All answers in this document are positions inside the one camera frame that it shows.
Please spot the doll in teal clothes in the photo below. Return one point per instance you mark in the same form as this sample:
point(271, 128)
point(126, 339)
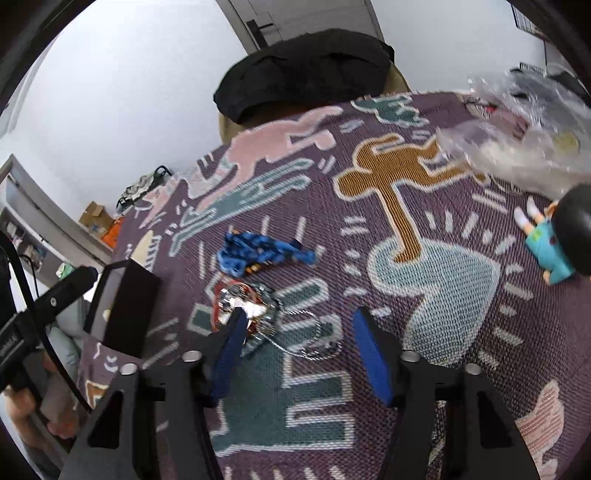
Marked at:
point(556, 240)

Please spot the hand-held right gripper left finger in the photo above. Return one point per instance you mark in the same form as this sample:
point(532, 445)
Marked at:
point(227, 357)

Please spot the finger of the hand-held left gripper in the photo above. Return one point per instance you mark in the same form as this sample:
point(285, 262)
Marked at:
point(64, 290)

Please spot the clear plastic bag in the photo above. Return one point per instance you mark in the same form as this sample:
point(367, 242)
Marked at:
point(521, 134)

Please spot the orange box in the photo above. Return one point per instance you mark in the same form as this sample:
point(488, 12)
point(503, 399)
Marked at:
point(111, 234)

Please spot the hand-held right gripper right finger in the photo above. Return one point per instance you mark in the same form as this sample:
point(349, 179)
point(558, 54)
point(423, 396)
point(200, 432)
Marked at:
point(375, 362)

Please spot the black cushion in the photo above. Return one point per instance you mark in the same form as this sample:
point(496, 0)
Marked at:
point(304, 69)

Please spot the person's left hand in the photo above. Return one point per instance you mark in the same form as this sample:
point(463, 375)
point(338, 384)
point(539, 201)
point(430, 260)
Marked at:
point(32, 417)

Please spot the printed blanket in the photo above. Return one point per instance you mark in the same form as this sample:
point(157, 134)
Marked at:
point(415, 286)

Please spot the grey door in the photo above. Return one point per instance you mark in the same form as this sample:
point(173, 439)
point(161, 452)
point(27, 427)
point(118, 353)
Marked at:
point(295, 21)

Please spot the black jewelry box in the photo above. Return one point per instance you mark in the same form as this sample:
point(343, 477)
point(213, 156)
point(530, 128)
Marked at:
point(123, 310)

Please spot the cardboard box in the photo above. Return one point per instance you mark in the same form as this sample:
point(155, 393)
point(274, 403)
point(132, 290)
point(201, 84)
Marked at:
point(94, 216)

